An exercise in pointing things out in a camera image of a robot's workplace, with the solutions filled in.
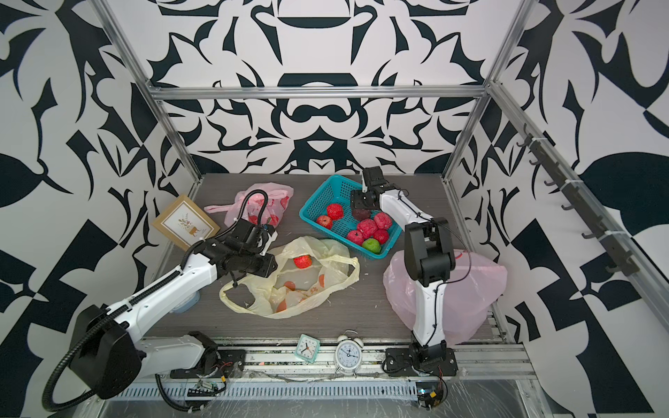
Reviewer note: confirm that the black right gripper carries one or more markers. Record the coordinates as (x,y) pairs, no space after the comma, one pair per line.
(356,198)

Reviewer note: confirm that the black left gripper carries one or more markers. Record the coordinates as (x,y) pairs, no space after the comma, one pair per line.
(269,266)

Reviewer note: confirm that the dark purple fruit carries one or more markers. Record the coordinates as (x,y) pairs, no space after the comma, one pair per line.
(361,214)

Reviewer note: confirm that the small dark red apple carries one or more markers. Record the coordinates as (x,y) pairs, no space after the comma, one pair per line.
(381,235)

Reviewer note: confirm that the green apple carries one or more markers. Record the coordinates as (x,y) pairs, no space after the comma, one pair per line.
(372,245)

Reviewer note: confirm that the smooth red apple with stem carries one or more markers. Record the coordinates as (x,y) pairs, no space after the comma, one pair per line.
(325,221)

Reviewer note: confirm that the pink plastic bag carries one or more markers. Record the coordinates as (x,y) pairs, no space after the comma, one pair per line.
(476,283)
(265,203)

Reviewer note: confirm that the yellow plastic bag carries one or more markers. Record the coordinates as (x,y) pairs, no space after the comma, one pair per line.
(290,291)

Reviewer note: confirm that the pink plastic bag front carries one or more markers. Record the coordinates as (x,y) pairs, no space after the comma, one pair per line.
(476,283)

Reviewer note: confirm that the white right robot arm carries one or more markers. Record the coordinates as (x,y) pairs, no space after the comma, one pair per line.
(429,256)

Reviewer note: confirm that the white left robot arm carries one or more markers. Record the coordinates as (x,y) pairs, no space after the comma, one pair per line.
(110,350)

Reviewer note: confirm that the teal perforated plastic basket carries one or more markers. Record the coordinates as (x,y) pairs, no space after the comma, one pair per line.
(336,190)

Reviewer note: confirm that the gold framed picture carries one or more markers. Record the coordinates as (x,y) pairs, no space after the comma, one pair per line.
(184,223)

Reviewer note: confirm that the light blue round clock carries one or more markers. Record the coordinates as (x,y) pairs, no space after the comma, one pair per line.
(188,304)

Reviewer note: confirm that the small teal square clock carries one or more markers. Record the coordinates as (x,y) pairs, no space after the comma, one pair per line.
(307,348)

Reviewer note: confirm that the white twin-bell alarm clock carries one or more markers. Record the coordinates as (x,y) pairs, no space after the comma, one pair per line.
(348,355)

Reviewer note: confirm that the white slotted cable duct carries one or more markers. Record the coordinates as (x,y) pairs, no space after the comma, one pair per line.
(299,391)

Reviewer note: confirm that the wall hook rail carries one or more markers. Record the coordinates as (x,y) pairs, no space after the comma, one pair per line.
(581,200)

